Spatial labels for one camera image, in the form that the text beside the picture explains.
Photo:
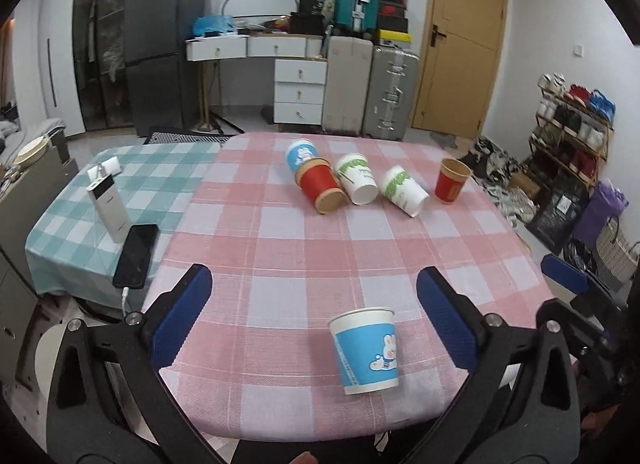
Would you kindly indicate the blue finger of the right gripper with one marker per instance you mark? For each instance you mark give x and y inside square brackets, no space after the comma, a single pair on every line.
[568,276]

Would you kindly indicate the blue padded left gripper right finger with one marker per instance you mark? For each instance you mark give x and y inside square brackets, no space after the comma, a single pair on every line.
[519,402]

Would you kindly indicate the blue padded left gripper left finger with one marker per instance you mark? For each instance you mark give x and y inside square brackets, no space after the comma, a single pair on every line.
[87,423]

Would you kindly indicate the blue bunny paper cup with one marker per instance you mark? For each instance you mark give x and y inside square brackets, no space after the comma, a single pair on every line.
[366,350]

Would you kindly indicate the red upright paper cup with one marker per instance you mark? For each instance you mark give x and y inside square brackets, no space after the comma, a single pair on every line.
[452,176]

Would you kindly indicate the white green paper cup right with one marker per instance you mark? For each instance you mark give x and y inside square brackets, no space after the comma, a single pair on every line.
[401,189]

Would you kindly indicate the white green paper cup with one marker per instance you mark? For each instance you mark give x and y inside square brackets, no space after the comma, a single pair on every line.
[353,172]
[401,189]

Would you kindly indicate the white green paper cup left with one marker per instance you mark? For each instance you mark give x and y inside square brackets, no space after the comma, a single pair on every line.
[353,172]

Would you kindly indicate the red paper cup lying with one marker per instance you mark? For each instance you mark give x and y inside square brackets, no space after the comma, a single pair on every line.
[315,178]

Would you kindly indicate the blue paper cup lying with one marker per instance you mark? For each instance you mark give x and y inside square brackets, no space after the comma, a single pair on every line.
[299,152]

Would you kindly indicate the woven basket bag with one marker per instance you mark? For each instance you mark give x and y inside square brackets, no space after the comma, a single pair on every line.
[617,258]

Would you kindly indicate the purple bag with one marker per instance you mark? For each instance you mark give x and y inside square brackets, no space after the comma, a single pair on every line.
[607,201]

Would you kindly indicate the black smartphone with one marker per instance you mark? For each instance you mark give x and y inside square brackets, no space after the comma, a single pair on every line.
[136,257]

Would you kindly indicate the teal checkered tablecloth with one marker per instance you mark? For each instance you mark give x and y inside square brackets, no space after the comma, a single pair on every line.
[75,245]

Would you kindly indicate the wooden shoe rack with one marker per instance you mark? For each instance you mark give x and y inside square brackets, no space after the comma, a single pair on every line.
[574,127]

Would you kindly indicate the pink checkered tablecloth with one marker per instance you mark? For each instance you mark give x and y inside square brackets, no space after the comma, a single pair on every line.
[259,363]

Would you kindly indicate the white power bank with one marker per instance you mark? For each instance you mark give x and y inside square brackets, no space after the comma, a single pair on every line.
[111,211]

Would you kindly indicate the wooden door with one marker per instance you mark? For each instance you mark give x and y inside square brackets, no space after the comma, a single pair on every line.
[461,49]

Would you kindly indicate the silver suitcase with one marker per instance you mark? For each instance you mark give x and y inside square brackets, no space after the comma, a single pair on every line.
[392,80]

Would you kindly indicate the beige suitcase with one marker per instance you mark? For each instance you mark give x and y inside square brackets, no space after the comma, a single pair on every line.
[347,81]

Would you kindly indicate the white drawer desk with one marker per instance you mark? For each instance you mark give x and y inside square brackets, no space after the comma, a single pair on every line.
[299,70]

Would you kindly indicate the blue plastic bag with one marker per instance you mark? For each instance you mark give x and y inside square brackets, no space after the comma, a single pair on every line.
[215,25]

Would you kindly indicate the black refrigerator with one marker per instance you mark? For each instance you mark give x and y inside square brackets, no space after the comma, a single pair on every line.
[162,83]

